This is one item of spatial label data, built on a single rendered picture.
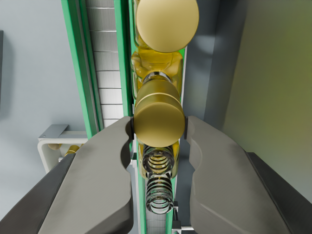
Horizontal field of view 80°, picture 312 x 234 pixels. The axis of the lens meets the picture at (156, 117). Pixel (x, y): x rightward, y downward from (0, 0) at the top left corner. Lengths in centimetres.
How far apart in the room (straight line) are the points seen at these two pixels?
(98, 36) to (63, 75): 23
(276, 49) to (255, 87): 5
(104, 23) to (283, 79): 31
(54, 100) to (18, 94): 10
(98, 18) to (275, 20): 29
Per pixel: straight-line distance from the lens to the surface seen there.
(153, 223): 72
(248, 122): 28
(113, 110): 45
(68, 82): 60
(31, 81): 65
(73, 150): 65
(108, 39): 40
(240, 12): 42
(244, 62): 30
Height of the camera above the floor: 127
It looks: 62 degrees down
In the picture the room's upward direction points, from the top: 179 degrees clockwise
